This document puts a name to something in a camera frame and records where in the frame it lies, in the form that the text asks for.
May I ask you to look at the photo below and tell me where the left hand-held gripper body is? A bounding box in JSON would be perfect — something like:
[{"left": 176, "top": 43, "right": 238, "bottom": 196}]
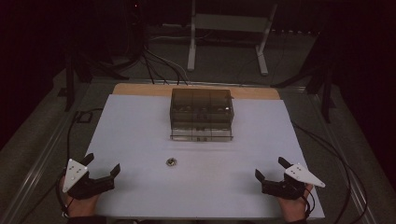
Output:
[{"left": 62, "top": 158, "right": 108, "bottom": 201}]

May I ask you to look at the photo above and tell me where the person's right hand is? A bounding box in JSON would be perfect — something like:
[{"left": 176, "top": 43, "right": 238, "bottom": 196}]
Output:
[{"left": 277, "top": 183, "right": 314, "bottom": 223}]

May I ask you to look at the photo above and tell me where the black tripod stand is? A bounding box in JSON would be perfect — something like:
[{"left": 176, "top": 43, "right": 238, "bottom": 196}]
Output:
[
  {"left": 57, "top": 46, "right": 131, "bottom": 112},
  {"left": 270, "top": 31, "right": 339, "bottom": 124}
]

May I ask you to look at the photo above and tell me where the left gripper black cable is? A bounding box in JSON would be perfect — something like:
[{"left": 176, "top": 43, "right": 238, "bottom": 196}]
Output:
[{"left": 54, "top": 169, "right": 70, "bottom": 218}]

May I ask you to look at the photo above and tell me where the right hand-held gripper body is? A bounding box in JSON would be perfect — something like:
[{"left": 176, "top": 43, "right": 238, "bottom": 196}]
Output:
[{"left": 262, "top": 162, "right": 327, "bottom": 201}]

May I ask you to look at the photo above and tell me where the white metal stand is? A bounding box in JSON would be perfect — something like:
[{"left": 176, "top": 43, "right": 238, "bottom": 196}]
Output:
[{"left": 187, "top": 0, "right": 278, "bottom": 77}]

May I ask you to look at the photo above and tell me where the bundle of floor cables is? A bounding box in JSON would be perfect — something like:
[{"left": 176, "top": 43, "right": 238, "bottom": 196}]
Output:
[{"left": 141, "top": 34, "right": 191, "bottom": 86}]

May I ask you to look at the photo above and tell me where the small black square frame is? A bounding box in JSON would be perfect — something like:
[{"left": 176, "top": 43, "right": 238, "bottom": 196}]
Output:
[{"left": 76, "top": 110, "right": 93, "bottom": 124}]

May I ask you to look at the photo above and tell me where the transparent drawer organizer box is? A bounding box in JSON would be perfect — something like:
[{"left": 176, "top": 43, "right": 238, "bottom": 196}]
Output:
[{"left": 169, "top": 88, "right": 235, "bottom": 143}]

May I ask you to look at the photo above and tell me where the person's left hand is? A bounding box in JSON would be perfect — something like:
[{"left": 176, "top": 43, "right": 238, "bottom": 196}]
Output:
[{"left": 59, "top": 175, "right": 101, "bottom": 218}]

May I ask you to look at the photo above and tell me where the white table mat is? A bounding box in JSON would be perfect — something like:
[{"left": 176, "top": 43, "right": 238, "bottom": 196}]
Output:
[{"left": 84, "top": 93, "right": 326, "bottom": 220}]

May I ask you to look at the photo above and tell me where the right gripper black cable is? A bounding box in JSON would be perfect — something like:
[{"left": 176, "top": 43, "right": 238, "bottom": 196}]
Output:
[{"left": 303, "top": 186, "right": 317, "bottom": 218}]

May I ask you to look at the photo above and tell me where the black floor cable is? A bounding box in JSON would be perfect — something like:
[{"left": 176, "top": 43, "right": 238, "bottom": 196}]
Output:
[
  {"left": 290, "top": 120, "right": 369, "bottom": 224},
  {"left": 65, "top": 107, "right": 105, "bottom": 162}
]

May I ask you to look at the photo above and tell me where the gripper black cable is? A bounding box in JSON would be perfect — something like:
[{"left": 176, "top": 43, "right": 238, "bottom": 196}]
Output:
[
  {"left": 54, "top": 169, "right": 70, "bottom": 218},
  {"left": 303, "top": 186, "right": 317, "bottom": 218}
]

